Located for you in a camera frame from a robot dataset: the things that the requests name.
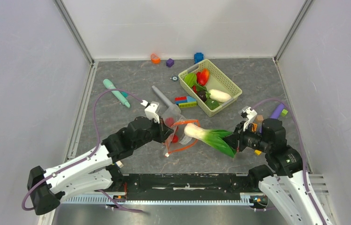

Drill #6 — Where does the wooden cube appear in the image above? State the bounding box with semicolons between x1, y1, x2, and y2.
255;115;264;123

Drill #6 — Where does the mint green toy pen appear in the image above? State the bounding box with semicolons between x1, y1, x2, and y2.
103;79;131;108

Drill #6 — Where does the clear zip bag orange zipper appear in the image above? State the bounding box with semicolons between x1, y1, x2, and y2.
163;112;200;157

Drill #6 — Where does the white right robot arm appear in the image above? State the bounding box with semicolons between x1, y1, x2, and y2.
224;118;332;225

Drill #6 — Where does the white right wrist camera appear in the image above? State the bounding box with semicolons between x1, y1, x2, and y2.
239;106;257;131

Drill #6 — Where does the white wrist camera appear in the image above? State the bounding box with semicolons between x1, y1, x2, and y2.
239;106;257;131
141;100;160;123

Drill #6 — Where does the green cube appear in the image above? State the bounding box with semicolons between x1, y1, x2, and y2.
281;109;288;117

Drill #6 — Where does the orange building brick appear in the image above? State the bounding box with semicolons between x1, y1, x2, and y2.
251;123;258;132

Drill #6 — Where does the light green starfruit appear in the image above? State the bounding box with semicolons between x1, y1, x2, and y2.
183;73;197;88

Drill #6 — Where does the blue small brick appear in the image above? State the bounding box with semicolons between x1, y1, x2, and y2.
194;52;205;64

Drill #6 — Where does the small striped wooden block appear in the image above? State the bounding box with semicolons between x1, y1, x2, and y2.
115;161;124;168

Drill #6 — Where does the purple small brick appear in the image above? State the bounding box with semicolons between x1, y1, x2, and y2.
166;58;175;68

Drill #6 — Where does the teal small block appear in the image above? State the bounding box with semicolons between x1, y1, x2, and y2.
121;91;128;98

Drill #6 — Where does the dark purple plum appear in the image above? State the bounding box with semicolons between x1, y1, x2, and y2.
197;90;209;103

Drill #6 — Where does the orange semicircle block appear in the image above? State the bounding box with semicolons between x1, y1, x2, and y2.
150;53;161;64

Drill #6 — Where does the white eggplant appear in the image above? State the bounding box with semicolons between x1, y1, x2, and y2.
208;89;232;103

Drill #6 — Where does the grey toy microphone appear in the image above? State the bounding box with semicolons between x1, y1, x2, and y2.
152;85;181;114

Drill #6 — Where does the pale green perforated basket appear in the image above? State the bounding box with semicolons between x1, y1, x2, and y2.
178;59;243;117

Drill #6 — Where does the yellow small block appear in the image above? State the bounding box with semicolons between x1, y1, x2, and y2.
254;150;262;156

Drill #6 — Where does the multicolour brick block stack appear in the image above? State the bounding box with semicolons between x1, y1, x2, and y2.
174;96;198;109

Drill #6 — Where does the red orange pepper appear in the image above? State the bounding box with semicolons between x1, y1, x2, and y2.
196;68;210;86

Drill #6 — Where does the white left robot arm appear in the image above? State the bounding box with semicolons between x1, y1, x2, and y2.
22;116;174;216

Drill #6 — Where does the dark green round fruit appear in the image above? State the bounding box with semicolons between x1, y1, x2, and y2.
205;99;220;110

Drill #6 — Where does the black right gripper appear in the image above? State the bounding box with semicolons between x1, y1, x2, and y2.
221;120;271;152

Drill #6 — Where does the purple cylinder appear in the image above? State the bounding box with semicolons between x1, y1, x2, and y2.
270;104;285;119

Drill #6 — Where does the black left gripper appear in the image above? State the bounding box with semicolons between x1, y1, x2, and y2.
133;115;174;150

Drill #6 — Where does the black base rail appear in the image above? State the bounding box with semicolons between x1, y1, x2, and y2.
105;173;259;201

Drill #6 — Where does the red strawberry bunch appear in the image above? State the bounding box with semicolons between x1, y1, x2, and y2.
165;117;179;143

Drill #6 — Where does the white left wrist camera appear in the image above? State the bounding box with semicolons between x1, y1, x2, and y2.
141;100;160;123

